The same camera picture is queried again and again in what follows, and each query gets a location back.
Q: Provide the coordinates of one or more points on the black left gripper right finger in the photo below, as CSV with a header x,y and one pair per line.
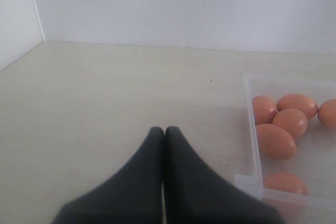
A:
x,y
194,193

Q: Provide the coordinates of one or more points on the brown egg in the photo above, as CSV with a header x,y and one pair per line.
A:
x,y
275,142
293,121
327,113
264,109
301,102

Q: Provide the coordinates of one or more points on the brown egg left middle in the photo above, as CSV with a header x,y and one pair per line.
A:
x,y
293,121

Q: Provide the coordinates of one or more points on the clear plastic tray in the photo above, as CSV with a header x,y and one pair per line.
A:
x,y
314,162

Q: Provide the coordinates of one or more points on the brown egg front left corner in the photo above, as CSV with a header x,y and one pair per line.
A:
x,y
289,183

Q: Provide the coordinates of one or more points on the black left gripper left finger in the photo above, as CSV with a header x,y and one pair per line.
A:
x,y
131,195

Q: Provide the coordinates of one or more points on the brown egg far left back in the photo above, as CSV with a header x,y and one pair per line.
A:
x,y
264,109

